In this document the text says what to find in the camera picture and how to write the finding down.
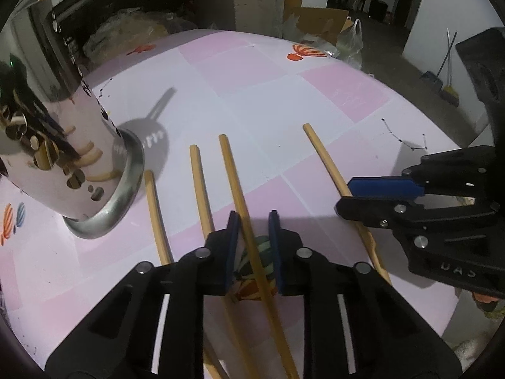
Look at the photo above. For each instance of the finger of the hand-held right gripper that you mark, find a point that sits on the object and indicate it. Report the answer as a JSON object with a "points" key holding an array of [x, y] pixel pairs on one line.
{"points": [[378, 187], [374, 209]]}

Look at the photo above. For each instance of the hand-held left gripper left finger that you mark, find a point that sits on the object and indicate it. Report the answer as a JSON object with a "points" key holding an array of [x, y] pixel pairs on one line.
{"points": [[232, 244]]}

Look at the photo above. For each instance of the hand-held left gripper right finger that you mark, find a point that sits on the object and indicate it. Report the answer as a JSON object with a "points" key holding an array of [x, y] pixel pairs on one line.
{"points": [[274, 244]]}

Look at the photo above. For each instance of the perforated steel utensil holder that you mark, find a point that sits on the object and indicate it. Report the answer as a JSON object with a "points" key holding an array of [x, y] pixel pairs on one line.
{"points": [[51, 67]]}

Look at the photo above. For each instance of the person's right hand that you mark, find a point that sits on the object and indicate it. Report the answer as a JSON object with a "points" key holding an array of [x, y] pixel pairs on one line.
{"points": [[485, 300]]}

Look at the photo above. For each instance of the blue dustpan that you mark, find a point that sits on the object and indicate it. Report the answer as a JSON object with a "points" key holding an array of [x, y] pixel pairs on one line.
{"points": [[432, 79]]}

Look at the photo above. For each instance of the clear plastic bag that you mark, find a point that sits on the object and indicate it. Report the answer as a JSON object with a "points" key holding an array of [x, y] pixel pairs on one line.
{"points": [[351, 43]]}

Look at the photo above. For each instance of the cardboard box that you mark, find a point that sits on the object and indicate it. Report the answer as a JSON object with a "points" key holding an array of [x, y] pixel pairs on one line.
{"points": [[319, 19]]}

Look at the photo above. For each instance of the black bin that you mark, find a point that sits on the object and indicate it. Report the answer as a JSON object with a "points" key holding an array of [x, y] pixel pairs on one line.
{"points": [[378, 8]]}

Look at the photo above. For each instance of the plastic bag of food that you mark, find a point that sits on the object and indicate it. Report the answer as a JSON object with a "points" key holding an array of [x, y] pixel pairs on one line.
{"points": [[126, 33]]}

